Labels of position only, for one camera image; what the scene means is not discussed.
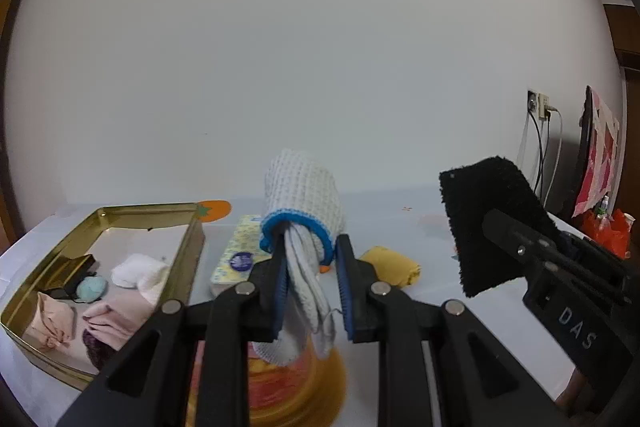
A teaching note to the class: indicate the yellow cloth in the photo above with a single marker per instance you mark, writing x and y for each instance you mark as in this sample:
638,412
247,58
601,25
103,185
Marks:
392,264

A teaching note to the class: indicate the teal fluffy puff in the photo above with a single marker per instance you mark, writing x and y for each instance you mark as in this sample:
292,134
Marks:
92,289

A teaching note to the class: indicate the orange yellow round object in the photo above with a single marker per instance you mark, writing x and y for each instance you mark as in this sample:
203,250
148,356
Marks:
300,392

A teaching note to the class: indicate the yellow patterned tissue packet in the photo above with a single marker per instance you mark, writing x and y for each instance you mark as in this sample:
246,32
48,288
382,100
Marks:
235,252

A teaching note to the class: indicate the black upright board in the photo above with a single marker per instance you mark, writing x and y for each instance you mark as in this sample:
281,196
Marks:
585,147

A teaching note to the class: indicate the white wall socket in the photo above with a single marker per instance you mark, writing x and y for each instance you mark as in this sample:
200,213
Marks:
539,104

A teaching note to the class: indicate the pale pink cloth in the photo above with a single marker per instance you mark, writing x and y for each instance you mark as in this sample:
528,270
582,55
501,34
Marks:
120,314

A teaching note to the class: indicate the white rolled sock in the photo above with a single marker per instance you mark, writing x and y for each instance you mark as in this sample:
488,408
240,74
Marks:
132,271

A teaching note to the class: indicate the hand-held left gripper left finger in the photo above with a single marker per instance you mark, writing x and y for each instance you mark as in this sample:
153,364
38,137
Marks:
279,287

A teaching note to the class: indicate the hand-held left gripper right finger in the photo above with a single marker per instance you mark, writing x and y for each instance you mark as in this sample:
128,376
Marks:
344,287

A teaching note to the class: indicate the red plastic bag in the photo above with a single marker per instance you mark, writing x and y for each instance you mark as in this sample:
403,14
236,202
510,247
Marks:
612,232

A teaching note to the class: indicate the person's right hand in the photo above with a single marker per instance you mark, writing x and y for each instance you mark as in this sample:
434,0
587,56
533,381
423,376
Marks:
575,399

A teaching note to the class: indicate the dark purple knit cloth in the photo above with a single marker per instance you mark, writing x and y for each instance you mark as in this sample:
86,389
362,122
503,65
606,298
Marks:
97,349

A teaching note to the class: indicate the black fuzzy cloth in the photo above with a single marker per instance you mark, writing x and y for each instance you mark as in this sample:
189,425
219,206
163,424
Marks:
470,197

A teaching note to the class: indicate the brown wooden cabinet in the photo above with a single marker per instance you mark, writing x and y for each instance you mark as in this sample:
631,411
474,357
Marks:
625,37

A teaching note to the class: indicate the white blue-edged knit cloth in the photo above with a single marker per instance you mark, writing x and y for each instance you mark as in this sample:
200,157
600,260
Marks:
305,192

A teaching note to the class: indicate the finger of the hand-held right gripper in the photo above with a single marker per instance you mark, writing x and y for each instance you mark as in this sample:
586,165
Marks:
520,237
595,252

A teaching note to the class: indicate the small plastic bottle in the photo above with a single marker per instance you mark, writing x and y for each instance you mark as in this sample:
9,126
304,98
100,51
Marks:
604,206

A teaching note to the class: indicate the gold metal tin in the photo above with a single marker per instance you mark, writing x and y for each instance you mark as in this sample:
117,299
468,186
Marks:
150,214

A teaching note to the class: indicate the peach cloth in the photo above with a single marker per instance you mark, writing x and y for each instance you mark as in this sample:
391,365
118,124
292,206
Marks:
50,322

